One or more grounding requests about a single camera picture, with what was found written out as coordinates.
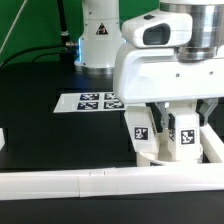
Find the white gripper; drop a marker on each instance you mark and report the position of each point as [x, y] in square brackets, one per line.
[156, 75]

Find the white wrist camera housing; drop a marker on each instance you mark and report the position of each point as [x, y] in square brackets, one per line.
[158, 29]

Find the black vertical post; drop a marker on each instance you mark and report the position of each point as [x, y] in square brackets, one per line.
[66, 57]

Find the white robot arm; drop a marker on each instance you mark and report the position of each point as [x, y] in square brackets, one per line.
[102, 36]

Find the white marker base plate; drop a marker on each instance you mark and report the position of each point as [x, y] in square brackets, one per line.
[88, 102]

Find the white left wall piece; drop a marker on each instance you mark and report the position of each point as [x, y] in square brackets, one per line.
[2, 139]

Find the white front wall bar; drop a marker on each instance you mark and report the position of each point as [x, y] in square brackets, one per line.
[111, 181]

